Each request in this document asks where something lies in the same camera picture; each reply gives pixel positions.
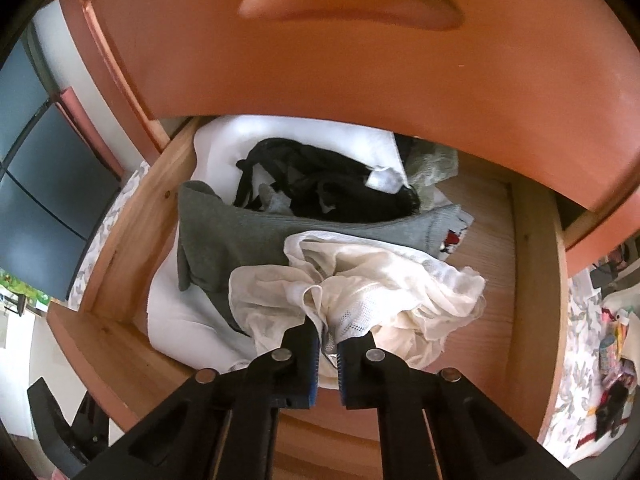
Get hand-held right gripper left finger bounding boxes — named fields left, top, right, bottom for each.
left=106, top=321, right=321, bottom=480

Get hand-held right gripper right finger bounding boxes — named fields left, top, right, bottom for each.
left=336, top=331, right=572, bottom=480

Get cream white underwear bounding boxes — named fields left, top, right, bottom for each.
left=229, top=230, right=487, bottom=391

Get thick white cloth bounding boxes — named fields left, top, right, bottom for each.
left=146, top=115, right=416, bottom=392

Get grey cotton underwear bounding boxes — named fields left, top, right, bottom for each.
left=176, top=180, right=473, bottom=336

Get wooden drawer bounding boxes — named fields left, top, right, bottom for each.
left=46, top=115, right=571, bottom=480
left=80, top=0, right=640, bottom=216

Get black lace underwear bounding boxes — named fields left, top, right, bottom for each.
left=234, top=137, right=422, bottom=223

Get pale green lace underwear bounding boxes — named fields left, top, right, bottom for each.
left=405, top=142, right=460, bottom=211

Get closed wooden drawer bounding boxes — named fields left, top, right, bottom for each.
left=80, top=0, right=640, bottom=216

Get small white cloth piece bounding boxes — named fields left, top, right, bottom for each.
left=367, top=166, right=408, bottom=194

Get colourful patterned pouch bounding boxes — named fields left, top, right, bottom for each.
left=597, top=332, right=626, bottom=376

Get black and red item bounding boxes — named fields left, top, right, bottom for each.
left=595, top=380, right=631, bottom=441

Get green printed box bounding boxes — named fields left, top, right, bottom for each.
left=0, top=269, right=51, bottom=306

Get dark blue wardrobe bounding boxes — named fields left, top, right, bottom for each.
left=0, top=35, right=123, bottom=301

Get wooden nightstand frame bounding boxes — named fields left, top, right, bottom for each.
left=57, top=0, right=640, bottom=267

